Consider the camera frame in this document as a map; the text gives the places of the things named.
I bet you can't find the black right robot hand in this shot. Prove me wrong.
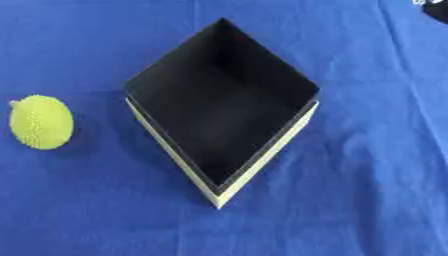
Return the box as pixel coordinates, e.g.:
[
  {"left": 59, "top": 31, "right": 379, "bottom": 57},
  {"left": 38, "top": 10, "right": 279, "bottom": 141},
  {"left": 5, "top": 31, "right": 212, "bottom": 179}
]
[{"left": 420, "top": 0, "right": 448, "bottom": 24}]

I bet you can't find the open box with black inside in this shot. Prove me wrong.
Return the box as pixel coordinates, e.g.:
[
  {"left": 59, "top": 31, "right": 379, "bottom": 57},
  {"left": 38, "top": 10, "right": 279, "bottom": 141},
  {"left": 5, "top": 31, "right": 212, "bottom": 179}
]
[{"left": 122, "top": 17, "right": 322, "bottom": 210}]

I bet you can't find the yellow-green spiky toy fruit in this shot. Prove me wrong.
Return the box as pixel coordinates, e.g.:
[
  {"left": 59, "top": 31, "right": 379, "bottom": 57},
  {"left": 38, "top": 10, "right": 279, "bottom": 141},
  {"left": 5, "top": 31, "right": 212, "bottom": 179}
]
[{"left": 7, "top": 94, "right": 77, "bottom": 151}]

